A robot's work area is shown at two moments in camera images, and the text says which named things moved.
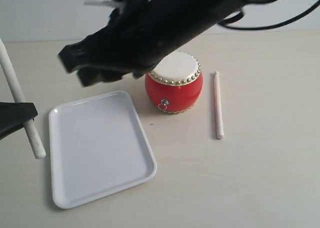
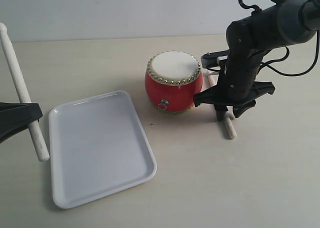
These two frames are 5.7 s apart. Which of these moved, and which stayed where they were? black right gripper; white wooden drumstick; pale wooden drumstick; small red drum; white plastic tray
Moved: black right gripper; pale wooden drumstick; white wooden drumstick
Stayed: white plastic tray; small red drum
